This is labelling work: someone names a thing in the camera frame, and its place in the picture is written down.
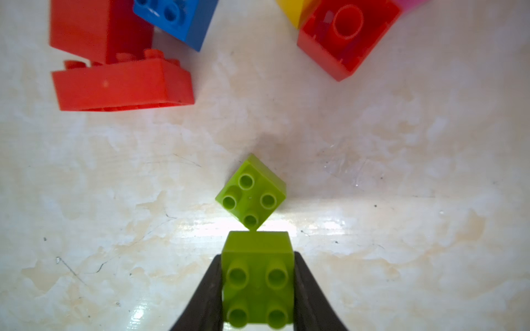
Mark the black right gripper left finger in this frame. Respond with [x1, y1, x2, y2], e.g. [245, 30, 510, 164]
[170, 255, 224, 331]

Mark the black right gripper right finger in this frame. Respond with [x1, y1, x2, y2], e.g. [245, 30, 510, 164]
[293, 252, 348, 331]

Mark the lime green lego brick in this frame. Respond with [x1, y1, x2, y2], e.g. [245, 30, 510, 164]
[215, 154, 287, 231]
[221, 231, 295, 330]

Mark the long red lego brick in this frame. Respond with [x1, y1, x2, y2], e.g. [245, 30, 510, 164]
[52, 49, 195, 113]

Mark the blue square lego brick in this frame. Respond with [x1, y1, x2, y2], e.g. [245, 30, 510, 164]
[133, 0, 218, 52]

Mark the red square lego brick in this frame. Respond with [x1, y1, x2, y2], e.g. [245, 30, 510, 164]
[298, 0, 402, 81]

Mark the tall red lego brick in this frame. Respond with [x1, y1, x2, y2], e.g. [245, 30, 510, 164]
[50, 0, 153, 63]

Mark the yellow lego brick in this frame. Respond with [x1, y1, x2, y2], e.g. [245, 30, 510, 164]
[276, 0, 320, 30]

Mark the pink lego brick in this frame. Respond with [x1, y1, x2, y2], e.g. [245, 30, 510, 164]
[393, 0, 428, 12]

